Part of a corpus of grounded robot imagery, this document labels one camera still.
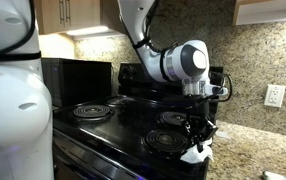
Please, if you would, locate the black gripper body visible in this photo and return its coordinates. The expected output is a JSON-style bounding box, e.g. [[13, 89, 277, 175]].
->
[[185, 102, 215, 144]]

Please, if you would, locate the white napkin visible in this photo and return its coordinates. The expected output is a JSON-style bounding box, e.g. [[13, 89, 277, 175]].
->
[[180, 139, 213, 164]]

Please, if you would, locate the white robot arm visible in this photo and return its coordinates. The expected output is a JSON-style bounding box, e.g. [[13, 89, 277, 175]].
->
[[0, 0, 232, 180]]

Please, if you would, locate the black electric stove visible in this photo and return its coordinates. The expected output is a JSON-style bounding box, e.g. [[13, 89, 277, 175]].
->
[[53, 63, 216, 180]]

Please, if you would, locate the white towel on counter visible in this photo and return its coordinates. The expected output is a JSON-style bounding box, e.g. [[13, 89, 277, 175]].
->
[[263, 171, 286, 180]]

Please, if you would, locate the white upper cabinet right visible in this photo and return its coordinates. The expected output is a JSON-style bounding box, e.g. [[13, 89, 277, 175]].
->
[[233, 0, 286, 26]]

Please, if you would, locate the black microwave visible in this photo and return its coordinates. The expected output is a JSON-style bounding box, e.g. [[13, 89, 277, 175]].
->
[[41, 58, 112, 107]]

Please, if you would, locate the white wall outlet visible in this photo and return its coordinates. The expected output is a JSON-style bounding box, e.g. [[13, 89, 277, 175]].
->
[[264, 84, 286, 108]]

